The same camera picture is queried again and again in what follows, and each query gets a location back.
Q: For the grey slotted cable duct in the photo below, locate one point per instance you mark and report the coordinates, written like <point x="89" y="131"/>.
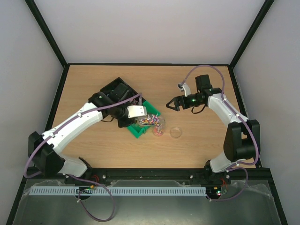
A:
<point x="119" y="191"/>

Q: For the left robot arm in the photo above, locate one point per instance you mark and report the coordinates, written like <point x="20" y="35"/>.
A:
<point x="46" y="150"/>

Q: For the black bin with star candies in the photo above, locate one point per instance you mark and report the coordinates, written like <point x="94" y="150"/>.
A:
<point x="112" y="85"/>

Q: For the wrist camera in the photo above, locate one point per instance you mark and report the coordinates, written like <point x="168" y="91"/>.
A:
<point x="185" y="88"/>
<point x="136" y="111"/>

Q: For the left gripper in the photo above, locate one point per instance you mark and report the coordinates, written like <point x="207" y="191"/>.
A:
<point x="123" y="124"/>

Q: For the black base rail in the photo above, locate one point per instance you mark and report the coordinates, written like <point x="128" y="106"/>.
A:
<point x="200" y="176"/>

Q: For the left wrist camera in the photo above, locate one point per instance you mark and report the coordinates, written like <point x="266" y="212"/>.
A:
<point x="136" y="111"/>

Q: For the clear plastic jar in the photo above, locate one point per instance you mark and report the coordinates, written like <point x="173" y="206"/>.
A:
<point x="159" y="127"/>

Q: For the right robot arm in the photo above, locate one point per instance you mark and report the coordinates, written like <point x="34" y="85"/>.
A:
<point x="242" y="139"/>

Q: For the metal scoop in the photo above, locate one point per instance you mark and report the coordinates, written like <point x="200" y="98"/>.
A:
<point x="149" y="120"/>

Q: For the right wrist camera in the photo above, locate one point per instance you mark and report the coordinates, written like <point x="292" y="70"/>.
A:
<point x="185" y="88"/>

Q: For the black bin with lollipop candies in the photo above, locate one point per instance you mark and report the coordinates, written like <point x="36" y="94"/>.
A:
<point x="138" y="100"/>

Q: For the green bin with gummies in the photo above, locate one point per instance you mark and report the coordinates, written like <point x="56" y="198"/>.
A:
<point x="137" y="130"/>

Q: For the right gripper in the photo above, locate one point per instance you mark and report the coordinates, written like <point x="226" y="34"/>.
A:
<point x="181" y="103"/>

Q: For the clear jar lid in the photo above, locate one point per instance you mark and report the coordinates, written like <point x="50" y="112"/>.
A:
<point x="175" y="132"/>

